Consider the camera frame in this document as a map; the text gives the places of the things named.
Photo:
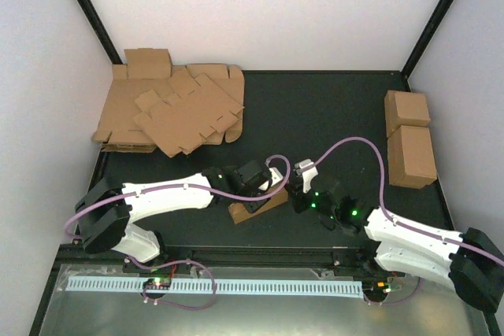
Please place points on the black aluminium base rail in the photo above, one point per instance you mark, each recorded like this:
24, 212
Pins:
349, 260

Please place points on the small folded cardboard box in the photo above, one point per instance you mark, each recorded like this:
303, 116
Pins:
148, 63

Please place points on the stack of flat cardboard blanks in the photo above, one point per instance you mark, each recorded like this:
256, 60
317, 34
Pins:
116, 130

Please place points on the metal base plate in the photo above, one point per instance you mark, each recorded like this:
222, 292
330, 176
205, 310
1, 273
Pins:
418, 308

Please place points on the black right corner frame post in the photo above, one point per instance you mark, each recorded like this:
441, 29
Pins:
434, 21

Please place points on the loose top cardboard blank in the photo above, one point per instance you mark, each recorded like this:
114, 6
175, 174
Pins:
193, 111

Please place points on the black corner frame post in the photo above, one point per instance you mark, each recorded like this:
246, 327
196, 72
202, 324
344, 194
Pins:
434, 21
100, 31

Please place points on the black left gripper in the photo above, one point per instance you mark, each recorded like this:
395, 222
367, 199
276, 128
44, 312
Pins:
253, 205

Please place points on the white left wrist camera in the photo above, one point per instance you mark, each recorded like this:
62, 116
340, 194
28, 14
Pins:
275, 178

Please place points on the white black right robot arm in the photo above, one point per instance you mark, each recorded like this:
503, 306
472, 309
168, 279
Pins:
468, 263

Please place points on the folded cardboard box front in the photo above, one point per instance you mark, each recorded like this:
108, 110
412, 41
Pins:
410, 156

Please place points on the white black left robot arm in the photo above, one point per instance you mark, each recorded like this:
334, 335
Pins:
111, 209

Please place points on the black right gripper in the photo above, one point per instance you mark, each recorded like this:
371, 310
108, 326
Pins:
296, 196

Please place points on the black left corner frame post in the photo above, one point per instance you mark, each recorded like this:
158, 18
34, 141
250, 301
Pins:
100, 31

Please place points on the light blue slotted cable duct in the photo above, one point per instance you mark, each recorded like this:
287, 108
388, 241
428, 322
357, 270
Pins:
256, 287

